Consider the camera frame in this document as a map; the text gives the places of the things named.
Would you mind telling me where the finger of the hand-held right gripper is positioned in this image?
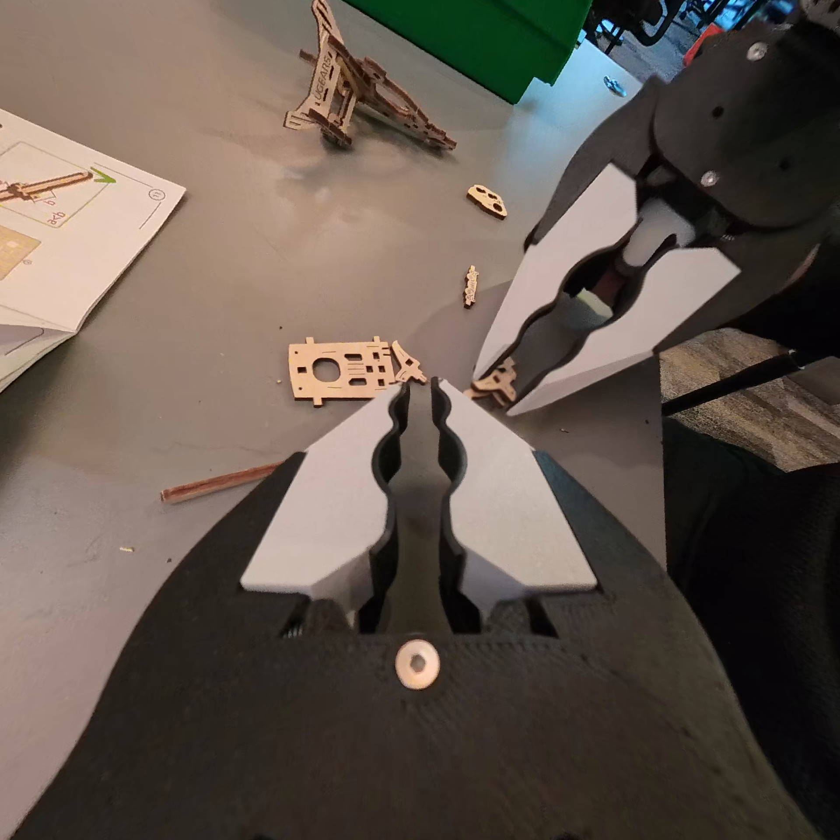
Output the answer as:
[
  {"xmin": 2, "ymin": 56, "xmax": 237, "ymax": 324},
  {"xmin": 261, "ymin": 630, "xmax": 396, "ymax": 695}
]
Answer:
[
  {"xmin": 471, "ymin": 162, "xmax": 647, "ymax": 389},
  {"xmin": 504, "ymin": 246, "xmax": 742, "ymax": 417}
]

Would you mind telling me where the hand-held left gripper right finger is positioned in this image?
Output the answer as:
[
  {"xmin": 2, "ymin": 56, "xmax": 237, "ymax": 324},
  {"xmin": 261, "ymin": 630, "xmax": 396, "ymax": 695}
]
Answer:
[{"xmin": 430, "ymin": 377, "xmax": 598, "ymax": 634}]

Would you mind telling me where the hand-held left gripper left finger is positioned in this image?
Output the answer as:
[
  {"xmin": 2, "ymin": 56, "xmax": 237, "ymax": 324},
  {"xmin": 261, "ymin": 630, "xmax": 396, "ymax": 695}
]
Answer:
[{"xmin": 239, "ymin": 381, "xmax": 413, "ymax": 634}]

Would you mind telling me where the hook shaped wooden part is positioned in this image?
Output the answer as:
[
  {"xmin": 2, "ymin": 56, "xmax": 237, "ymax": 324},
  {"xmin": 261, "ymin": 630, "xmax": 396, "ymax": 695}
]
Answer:
[{"xmin": 463, "ymin": 357, "xmax": 519, "ymax": 409}]

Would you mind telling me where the person's right forearm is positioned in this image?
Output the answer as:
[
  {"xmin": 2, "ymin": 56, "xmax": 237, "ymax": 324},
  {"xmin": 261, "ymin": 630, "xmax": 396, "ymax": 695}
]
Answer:
[{"xmin": 735, "ymin": 223, "xmax": 840, "ymax": 362}]

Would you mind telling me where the assembled wooden model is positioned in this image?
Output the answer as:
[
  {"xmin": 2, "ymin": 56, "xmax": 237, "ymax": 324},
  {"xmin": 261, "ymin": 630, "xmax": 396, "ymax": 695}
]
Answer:
[{"xmin": 283, "ymin": 0, "xmax": 458, "ymax": 153}]

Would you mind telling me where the oval wooden part with holes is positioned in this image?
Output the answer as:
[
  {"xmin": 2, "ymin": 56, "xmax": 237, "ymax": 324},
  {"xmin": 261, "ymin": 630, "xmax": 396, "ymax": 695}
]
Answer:
[{"xmin": 466, "ymin": 184, "xmax": 508, "ymax": 221}]

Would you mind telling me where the thin wooden stick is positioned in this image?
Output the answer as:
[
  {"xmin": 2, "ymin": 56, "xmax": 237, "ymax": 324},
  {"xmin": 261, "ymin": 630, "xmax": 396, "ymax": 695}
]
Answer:
[{"xmin": 161, "ymin": 461, "xmax": 284, "ymax": 505}]

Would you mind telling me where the large flat wooden plate part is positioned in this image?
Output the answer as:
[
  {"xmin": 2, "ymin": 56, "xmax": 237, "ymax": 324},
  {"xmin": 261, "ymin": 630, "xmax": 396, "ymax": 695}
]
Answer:
[{"xmin": 287, "ymin": 336, "xmax": 398, "ymax": 409}]

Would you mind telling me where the red black office chair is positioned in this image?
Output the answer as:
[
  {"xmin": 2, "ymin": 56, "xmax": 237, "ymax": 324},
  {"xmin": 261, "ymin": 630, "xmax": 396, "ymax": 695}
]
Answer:
[{"xmin": 581, "ymin": 0, "xmax": 697, "ymax": 56}]

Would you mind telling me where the cross shaped wooden part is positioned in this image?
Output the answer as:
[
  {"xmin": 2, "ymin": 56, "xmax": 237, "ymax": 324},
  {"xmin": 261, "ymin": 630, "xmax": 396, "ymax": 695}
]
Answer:
[{"xmin": 390, "ymin": 340, "xmax": 429, "ymax": 385}]

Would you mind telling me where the green plastic bin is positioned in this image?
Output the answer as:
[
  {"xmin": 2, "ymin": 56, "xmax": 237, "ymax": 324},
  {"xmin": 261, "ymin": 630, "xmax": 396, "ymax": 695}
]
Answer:
[{"xmin": 341, "ymin": 0, "xmax": 595, "ymax": 106}]

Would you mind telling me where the person's body in black clothing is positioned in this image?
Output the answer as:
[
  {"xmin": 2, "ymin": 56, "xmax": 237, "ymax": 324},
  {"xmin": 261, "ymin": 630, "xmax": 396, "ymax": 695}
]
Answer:
[{"xmin": 663, "ymin": 416, "xmax": 840, "ymax": 840}]

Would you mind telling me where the white instruction booklet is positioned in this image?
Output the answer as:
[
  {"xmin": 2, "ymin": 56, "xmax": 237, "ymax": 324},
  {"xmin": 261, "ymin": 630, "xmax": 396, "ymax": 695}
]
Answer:
[{"xmin": 0, "ymin": 108, "xmax": 186, "ymax": 395}]

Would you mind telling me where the black chair frame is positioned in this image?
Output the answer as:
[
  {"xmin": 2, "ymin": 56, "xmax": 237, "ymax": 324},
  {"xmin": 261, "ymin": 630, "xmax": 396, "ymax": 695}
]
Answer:
[{"xmin": 659, "ymin": 348, "xmax": 840, "ymax": 416}]

